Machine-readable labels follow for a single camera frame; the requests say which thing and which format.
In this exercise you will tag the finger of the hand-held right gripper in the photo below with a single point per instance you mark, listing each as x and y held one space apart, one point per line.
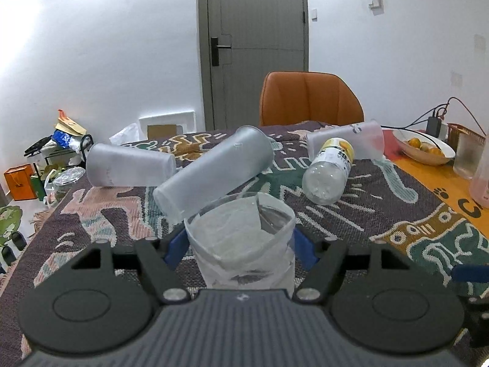
472 275

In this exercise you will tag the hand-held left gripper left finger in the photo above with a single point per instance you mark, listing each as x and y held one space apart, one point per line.
176 247

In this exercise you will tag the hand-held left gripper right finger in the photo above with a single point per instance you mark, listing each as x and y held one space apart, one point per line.
304 245

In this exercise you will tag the thin clear plastic cup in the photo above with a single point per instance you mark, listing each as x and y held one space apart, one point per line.
238 233

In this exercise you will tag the tall frosted plastic cup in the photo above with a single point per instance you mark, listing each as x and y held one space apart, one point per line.
217 170

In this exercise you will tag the frosted cup with small print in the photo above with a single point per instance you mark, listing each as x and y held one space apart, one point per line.
344 139

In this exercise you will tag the printed patterned blanket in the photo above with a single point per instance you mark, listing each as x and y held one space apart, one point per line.
359 214

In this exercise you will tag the clear bottle with yellow label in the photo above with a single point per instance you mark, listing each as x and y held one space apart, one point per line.
328 174

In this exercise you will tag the orange printed mat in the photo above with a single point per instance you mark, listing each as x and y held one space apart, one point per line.
428 179

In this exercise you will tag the brown cardboard piece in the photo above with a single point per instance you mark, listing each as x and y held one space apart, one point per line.
162 132

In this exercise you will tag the clear ribbed glass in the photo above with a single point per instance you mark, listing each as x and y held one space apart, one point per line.
467 156

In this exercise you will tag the white plastic bag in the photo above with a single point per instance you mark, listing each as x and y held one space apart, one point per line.
124 135

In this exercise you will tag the clear jar with lid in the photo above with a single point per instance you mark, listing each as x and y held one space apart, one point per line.
68 179

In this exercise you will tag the white framed board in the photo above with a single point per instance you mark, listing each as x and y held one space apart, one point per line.
168 118

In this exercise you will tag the white bowl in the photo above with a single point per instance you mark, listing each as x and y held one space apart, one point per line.
424 155

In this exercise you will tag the oranges in bowl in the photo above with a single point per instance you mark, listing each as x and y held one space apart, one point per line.
424 146

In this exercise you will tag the orange leather chair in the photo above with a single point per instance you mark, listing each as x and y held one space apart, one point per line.
309 99

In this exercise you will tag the black metal rack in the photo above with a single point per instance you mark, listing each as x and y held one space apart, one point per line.
53 151

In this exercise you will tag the brown paper bag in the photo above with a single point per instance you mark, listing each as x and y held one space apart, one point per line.
68 126

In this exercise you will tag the orange paper bag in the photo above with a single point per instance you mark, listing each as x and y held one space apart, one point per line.
20 181

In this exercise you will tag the grey door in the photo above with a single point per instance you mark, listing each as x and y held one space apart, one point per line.
259 26

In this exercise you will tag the white wall outlet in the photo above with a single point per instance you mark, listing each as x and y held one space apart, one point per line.
479 43
456 79

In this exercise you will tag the small white wall switch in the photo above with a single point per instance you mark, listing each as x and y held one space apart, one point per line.
314 14

